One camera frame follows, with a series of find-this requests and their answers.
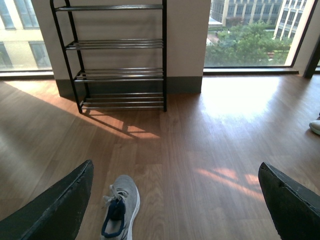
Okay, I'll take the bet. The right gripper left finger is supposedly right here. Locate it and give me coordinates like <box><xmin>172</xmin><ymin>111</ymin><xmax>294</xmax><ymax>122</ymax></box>
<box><xmin>0</xmin><ymin>160</ymin><xmax>94</xmax><ymax>240</ymax></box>

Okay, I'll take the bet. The grey knit sneaker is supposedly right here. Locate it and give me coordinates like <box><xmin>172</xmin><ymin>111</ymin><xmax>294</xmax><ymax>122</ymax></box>
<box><xmin>100</xmin><ymin>175</ymin><xmax>141</xmax><ymax>240</ymax></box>

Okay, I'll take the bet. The bystander white sneaker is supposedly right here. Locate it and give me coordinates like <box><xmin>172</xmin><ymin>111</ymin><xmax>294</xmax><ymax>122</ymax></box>
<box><xmin>309</xmin><ymin>120</ymin><xmax>320</xmax><ymax>135</ymax></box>

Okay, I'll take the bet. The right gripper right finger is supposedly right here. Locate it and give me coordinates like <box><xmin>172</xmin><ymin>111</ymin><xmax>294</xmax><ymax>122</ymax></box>
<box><xmin>258</xmin><ymin>162</ymin><xmax>320</xmax><ymax>240</ymax></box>

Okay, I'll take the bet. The black metal shoe rack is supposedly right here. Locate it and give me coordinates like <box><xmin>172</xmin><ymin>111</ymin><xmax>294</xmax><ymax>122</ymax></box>
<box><xmin>50</xmin><ymin>0</ymin><xmax>167</xmax><ymax>113</ymax></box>

